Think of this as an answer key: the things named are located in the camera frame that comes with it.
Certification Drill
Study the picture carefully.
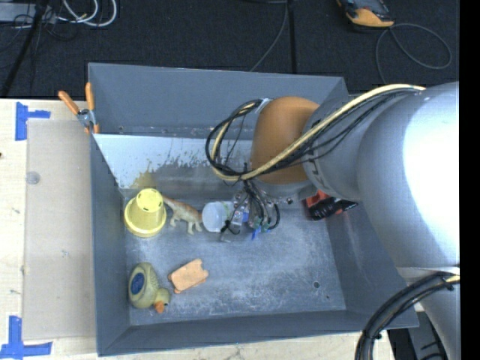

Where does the translucent white plastic cup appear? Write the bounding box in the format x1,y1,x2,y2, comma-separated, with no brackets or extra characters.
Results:
201,200,236,234

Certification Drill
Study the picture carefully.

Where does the tan toy dinosaur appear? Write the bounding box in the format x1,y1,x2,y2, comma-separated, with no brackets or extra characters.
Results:
162,196,204,236

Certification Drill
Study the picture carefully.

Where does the grey metal bin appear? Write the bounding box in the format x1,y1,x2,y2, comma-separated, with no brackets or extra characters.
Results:
87,62,420,358

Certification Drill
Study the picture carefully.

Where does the orange sponge piece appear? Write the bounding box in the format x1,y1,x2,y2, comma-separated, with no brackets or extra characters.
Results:
167,258,210,295

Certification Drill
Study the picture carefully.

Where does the orange and black tool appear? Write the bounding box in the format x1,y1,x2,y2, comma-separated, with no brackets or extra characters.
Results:
304,190,359,222

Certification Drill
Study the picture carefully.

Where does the yellow plastic cup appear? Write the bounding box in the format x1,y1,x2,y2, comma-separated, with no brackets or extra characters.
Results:
124,187,168,239

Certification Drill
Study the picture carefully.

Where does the yellow-green toy duck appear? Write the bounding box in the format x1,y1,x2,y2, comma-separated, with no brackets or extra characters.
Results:
127,262,173,315

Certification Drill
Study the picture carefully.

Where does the pale wood flat board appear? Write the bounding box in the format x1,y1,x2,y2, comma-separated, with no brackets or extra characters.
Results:
22,118,99,341

